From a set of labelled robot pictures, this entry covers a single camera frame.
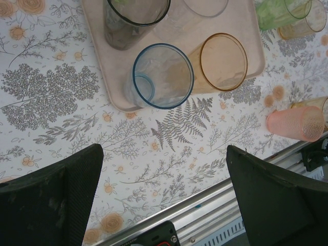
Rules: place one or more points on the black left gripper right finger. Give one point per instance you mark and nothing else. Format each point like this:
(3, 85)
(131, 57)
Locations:
(276, 210)

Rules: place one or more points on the blue glass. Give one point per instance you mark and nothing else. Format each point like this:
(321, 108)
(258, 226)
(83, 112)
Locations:
(164, 77)

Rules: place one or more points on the tall orange glass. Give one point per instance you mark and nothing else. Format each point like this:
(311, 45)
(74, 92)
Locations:
(223, 61)

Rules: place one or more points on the pink rectangular tray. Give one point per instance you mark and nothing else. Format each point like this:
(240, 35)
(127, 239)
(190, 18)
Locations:
(246, 30)

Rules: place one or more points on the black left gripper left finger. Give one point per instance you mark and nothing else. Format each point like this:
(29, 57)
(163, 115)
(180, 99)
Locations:
(38, 205)

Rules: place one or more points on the tall clear glass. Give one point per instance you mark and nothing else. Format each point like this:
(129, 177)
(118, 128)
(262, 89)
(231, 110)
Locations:
(179, 30)

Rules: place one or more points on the grey glass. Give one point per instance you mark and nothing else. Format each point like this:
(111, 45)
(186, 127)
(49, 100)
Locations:
(120, 38)

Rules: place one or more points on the small orange glass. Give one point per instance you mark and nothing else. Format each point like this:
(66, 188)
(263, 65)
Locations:
(294, 30)

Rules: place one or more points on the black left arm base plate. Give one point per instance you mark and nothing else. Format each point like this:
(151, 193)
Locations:
(159, 235)

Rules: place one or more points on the wide amber glass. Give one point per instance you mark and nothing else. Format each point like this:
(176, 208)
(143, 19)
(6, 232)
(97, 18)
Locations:
(312, 102)

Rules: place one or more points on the aluminium frame rail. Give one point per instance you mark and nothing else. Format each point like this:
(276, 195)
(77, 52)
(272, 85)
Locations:
(194, 207)

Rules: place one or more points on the floral tablecloth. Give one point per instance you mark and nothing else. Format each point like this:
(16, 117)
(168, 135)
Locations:
(51, 77)

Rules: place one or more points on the medium green glass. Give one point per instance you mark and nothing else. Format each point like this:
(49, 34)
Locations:
(269, 15)

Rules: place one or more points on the pink glass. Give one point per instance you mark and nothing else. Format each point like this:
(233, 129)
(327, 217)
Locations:
(287, 123)

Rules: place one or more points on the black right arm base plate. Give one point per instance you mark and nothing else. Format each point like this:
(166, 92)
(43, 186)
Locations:
(315, 156)

